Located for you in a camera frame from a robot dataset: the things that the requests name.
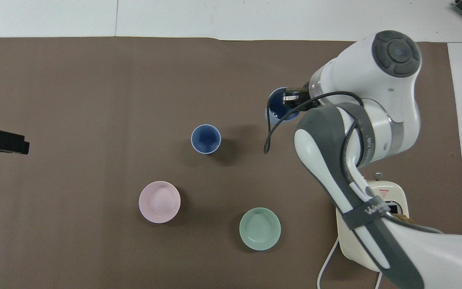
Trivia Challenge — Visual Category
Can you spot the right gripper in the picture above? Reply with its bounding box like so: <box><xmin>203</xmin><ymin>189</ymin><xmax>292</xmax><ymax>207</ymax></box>
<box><xmin>282</xmin><ymin>81</ymin><xmax>315</xmax><ymax>110</ymax></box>

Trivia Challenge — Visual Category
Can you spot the blue cup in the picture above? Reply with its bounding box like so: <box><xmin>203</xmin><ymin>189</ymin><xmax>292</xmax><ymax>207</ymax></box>
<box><xmin>191</xmin><ymin>124</ymin><xmax>222</xmax><ymax>155</ymax></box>
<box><xmin>265</xmin><ymin>87</ymin><xmax>300</xmax><ymax>125</ymax></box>

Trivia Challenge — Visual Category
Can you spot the green bowl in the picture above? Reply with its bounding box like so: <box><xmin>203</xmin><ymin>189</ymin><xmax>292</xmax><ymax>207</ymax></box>
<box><xmin>239</xmin><ymin>207</ymin><xmax>282</xmax><ymax>251</ymax></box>

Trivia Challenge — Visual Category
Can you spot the cream plastic device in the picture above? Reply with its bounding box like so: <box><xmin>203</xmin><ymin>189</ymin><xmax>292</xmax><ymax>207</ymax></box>
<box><xmin>335</xmin><ymin>180</ymin><xmax>410</xmax><ymax>273</ymax></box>

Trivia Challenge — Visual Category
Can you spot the pink bowl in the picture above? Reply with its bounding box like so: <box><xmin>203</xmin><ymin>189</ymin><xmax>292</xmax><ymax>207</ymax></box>
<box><xmin>139</xmin><ymin>181</ymin><xmax>181</xmax><ymax>224</ymax></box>

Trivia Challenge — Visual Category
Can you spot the black cable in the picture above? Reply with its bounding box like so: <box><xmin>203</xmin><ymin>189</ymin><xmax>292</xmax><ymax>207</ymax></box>
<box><xmin>264</xmin><ymin>91</ymin><xmax>373</xmax><ymax>168</ymax></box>

